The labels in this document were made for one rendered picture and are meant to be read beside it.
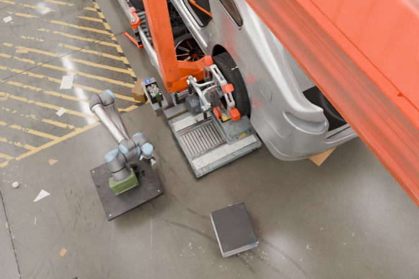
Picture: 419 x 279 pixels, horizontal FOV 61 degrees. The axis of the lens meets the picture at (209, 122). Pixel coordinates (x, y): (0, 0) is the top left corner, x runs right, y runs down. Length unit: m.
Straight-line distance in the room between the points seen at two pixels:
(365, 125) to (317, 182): 3.23
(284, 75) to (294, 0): 1.51
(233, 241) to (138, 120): 1.92
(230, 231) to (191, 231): 0.53
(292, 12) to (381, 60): 0.70
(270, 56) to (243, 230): 1.66
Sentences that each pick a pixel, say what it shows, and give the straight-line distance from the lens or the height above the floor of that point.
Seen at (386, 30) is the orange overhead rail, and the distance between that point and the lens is 0.44.
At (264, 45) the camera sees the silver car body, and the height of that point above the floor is 1.73.
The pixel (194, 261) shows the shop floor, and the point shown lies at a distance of 3.82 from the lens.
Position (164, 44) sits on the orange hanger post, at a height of 1.28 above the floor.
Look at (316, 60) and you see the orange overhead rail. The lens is 1.02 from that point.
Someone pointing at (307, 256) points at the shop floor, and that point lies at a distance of 3.90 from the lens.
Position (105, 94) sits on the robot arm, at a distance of 3.48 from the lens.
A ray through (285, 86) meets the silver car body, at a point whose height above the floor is 1.66.
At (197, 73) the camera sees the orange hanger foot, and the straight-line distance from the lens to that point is 3.94.
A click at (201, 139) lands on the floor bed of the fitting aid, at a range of 4.19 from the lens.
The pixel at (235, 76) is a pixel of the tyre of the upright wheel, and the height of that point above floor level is 1.15.
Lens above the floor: 3.76
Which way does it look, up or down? 59 degrees down
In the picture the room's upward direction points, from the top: 4 degrees counter-clockwise
